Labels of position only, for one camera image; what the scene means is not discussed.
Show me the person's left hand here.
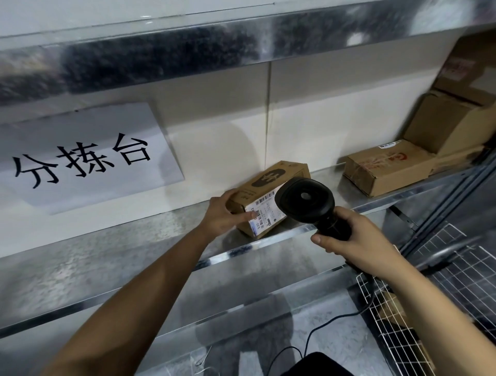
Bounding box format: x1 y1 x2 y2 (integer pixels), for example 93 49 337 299
201 189 257 244

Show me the person's right hand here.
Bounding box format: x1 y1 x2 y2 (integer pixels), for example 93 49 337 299
311 206 405 281

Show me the cardboard parcel with black logo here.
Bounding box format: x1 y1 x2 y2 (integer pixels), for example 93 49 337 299
226 161 312 240

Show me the red white label cardboard box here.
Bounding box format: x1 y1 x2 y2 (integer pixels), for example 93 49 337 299
378 292 408 330

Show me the big plain cardboard box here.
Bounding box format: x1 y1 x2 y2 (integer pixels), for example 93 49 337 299
402 91 496 158

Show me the person's right forearm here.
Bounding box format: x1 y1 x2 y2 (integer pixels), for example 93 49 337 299
381 263 496 376

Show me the person's left forearm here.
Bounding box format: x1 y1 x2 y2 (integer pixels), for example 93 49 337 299
42 228 218 376

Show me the person's black clothing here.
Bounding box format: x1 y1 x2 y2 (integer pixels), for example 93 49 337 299
281 351 355 376

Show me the metal shelving rack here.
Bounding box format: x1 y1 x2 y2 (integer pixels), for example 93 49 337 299
0 0 496 376

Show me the white paper sign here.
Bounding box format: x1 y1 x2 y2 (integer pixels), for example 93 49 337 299
0 102 185 216

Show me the black scanner cable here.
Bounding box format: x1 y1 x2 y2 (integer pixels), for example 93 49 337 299
267 267 377 376

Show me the white wire basket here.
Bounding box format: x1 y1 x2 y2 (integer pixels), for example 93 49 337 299
356 223 496 376

